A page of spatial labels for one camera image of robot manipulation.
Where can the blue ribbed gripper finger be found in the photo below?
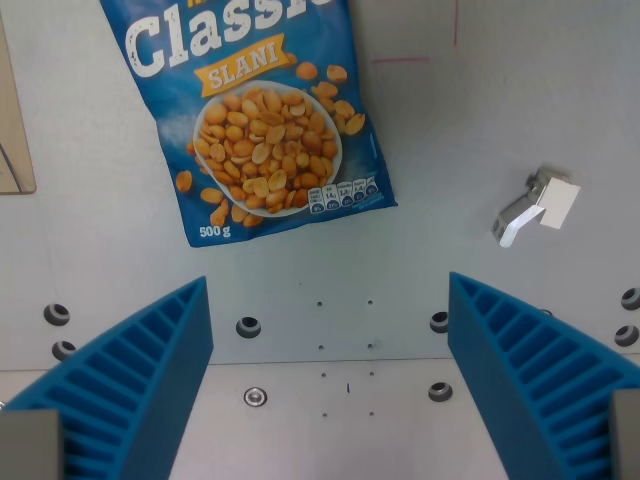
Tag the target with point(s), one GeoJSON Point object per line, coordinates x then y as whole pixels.
{"type": "Point", "coordinates": [530, 370]}
{"type": "Point", "coordinates": [125, 365]}

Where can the silver countersunk screw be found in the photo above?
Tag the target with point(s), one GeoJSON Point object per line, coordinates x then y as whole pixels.
{"type": "Point", "coordinates": [255, 397]}

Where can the light wooden board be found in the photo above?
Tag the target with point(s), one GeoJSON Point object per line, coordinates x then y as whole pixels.
{"type": "Point", "coordinates": [12, 125]}

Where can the blue salted peanuts bag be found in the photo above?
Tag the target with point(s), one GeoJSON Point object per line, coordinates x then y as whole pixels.
{"type": "Point", "coordinates": [260, 125]}

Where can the small metal bracket with tape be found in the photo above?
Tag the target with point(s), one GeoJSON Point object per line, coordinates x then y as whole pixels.
{"type": "Point", "coordinates": [537, 202]}

